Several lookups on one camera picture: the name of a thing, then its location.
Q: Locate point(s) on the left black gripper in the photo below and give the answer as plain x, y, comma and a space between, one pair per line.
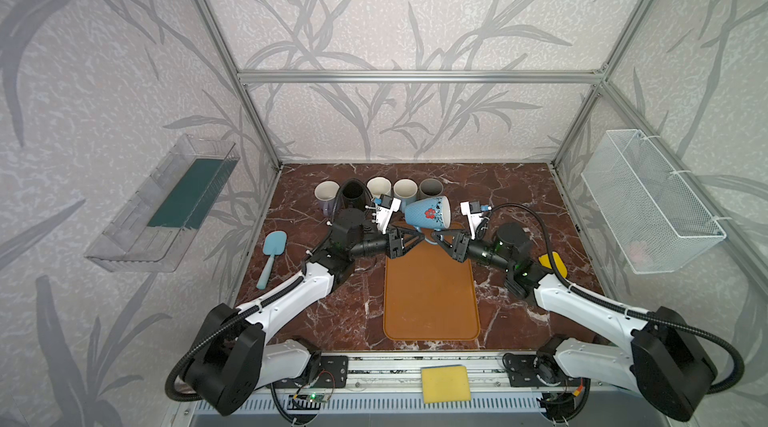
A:
391, 245

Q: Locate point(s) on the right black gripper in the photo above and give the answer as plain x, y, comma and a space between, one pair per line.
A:
459, 248

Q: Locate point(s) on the blue speckled mug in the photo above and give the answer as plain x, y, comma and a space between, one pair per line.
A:
432, 213

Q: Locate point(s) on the light blue mug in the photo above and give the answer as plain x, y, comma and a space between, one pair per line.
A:
406, 190

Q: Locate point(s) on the grey mug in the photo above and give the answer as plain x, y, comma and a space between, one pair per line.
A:
430, 187

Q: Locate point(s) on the white ceramic mug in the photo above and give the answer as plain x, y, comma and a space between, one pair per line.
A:
378, 187

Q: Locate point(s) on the black mug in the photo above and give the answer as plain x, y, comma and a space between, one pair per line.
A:
353, 195

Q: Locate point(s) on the lavender mug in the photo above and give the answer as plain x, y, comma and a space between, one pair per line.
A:
325, 194

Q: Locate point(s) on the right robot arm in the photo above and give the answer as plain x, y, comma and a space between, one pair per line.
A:
655, 354

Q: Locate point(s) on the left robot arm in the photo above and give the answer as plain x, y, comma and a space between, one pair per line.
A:
233, 355

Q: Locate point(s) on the orange rubber tray mat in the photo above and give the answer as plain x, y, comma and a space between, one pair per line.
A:
429, 296

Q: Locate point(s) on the light blue silicone spatula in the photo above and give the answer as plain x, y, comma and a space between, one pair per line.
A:
274, 246

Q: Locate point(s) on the yellow sponge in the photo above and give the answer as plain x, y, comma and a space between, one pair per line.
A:
445, 384

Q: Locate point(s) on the small green circuit board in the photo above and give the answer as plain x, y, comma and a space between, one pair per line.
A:
310, 401

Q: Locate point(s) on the green mat in shelf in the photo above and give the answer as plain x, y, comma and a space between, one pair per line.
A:
192, 197

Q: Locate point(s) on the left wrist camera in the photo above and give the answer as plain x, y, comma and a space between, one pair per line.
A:
384, 207

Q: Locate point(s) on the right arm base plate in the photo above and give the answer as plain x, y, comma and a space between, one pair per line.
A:
531, 370

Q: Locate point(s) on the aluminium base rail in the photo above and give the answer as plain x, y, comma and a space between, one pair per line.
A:
391, 381

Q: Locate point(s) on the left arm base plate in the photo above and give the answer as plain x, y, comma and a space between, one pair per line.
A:
324, 371

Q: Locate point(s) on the white wire basket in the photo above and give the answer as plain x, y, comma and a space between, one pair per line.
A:
657, 220

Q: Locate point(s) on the clear acrylic wall shelf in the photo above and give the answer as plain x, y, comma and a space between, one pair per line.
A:
155, 228

